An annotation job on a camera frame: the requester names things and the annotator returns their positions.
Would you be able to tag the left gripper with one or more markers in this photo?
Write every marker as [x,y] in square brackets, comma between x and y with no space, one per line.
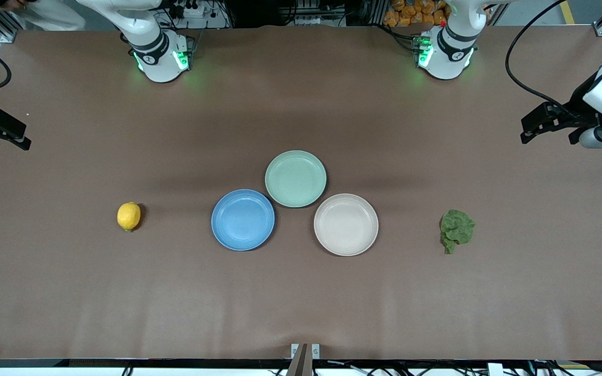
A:
[581,107]

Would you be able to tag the green lettuce leaf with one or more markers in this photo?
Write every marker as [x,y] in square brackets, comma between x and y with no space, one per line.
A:
[458,227]

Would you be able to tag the yellow lemon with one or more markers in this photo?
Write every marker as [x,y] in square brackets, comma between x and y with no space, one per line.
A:
[129,216]

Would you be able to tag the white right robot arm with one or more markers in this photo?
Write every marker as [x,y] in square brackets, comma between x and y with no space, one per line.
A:
[160,57]

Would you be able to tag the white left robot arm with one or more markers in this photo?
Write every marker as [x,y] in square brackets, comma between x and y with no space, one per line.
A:
[450,52]

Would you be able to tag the person in white clothes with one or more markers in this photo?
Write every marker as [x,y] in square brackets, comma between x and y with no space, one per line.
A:
[55,15]

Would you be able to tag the bag of orange items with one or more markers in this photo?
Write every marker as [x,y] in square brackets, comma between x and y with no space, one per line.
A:
[411,13]

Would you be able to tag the brown table cover sheet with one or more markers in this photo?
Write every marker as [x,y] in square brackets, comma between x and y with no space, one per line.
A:
[71,292]

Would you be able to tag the beige plate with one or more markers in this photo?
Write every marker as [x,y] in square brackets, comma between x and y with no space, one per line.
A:
[346,224]

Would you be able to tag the white power strip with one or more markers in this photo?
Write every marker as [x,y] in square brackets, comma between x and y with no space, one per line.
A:
[199,15]

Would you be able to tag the blue plate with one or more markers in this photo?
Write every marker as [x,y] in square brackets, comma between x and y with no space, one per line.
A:
[242,220]

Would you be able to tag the mint green plate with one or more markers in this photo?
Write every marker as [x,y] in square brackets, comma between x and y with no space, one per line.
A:
[296,178]

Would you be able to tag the small white box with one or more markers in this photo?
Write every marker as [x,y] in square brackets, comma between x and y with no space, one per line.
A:
[495,369]

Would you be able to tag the small metal bracket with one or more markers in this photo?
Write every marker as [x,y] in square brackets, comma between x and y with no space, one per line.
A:
[294,350]

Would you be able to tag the brown camera pole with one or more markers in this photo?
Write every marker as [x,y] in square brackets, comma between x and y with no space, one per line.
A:
[301,365]

